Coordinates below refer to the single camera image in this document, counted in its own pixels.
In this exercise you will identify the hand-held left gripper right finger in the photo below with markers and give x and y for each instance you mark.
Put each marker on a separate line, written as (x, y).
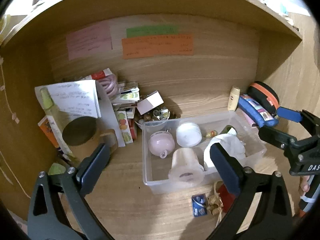
(223, 167)

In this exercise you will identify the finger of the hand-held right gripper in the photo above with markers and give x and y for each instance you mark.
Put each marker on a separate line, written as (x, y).
(288, 114)
(273, 135)

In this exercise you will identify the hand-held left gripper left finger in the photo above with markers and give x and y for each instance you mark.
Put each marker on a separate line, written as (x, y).
(94, 165)

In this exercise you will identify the white tissue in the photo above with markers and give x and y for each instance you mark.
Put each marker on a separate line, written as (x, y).
(231, 145)

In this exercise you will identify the dark green small bottle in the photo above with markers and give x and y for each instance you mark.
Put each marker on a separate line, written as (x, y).
(227, 129)

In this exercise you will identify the white tape roll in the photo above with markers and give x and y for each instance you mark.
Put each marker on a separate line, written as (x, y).
(183, 160)

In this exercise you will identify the white round jar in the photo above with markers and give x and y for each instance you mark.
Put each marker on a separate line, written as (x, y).
(188, 133)

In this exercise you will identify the clear plastic storage box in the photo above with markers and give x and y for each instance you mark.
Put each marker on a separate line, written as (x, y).
(160, 172)

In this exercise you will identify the pink round jar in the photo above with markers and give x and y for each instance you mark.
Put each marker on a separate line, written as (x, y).
(160, 142)

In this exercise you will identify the wooden desktop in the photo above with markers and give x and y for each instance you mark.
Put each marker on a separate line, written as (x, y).
(155, 217)

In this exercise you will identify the person's right hand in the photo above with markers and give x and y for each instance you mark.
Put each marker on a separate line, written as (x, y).
(304, 187)

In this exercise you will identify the blue pencil case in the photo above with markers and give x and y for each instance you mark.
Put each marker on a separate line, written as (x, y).
(257, 113)

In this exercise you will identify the pink flat packet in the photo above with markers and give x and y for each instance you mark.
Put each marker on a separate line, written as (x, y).
(248, 120)

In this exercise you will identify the red plastic object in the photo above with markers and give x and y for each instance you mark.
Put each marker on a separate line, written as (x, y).
(227, 198)

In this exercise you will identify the black orange round case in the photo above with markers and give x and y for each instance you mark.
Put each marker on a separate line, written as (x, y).
(265, 92)

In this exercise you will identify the gold ribbon bow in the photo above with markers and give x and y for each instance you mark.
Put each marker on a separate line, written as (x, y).
(215, 201)

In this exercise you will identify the green and orange bottle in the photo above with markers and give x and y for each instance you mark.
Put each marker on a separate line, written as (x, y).
(57, 169)

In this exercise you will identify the brown mug with lid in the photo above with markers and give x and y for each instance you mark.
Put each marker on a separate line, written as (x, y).
(80, 130)

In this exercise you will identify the blue card packet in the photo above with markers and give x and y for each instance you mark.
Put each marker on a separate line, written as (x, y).
(199, 205)

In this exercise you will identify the fruit print box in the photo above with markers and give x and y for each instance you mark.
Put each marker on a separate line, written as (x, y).
(123, 125)

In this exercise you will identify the small cream bottle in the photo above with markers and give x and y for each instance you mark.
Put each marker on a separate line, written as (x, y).
(233, 98)

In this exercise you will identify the spray bottle with green cap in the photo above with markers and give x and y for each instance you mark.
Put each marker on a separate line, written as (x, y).
(53, 120)

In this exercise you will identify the orange tube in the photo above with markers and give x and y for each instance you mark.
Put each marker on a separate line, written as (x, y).
(46, 127)

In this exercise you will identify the handwritten white paper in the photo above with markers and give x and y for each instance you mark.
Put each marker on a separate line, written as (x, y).
(72, 100)

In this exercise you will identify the glass bowl of marbles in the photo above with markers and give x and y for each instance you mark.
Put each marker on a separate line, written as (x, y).
(152, 123)

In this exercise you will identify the pile of small cartons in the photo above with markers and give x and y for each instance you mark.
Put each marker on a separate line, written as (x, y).
(126, 96)

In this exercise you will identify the small white pink box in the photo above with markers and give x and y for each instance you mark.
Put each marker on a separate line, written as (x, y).
(150, 102)

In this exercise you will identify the red and white box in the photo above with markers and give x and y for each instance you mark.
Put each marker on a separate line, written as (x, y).
(100, 75)

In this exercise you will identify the wooden shelf unit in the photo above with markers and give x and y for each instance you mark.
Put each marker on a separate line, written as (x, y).
(225, 42)

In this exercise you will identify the pink sticky note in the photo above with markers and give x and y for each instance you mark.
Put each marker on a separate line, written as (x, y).
(87, 40)

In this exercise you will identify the orange sticky note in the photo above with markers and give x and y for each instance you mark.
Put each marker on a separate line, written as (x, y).
(157, 46)

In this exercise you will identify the green sticky note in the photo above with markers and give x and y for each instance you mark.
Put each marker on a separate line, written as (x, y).
(152, 30)

